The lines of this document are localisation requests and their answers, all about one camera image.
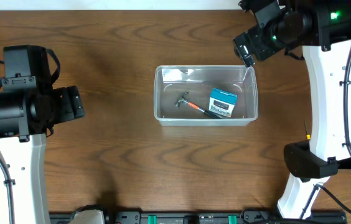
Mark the blue white cardboard box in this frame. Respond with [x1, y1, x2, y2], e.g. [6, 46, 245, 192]
[208, 88, 238, 118]

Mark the small claw hammer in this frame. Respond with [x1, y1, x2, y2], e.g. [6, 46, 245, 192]
[174, 91, 222, 119]

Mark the clear plastic container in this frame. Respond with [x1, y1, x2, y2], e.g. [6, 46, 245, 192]
[154, 65, 258, 126]

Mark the black yellow screwdriver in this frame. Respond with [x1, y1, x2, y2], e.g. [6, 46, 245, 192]
[303, 121, 311, 140]

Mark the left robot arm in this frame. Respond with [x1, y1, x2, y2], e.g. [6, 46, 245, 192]
[0, 45, 85, 223]

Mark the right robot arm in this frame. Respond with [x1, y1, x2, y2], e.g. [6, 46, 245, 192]
[233, 0, 351, 223]

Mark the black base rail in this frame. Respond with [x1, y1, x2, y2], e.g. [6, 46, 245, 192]
[49, 209, 348, 224]

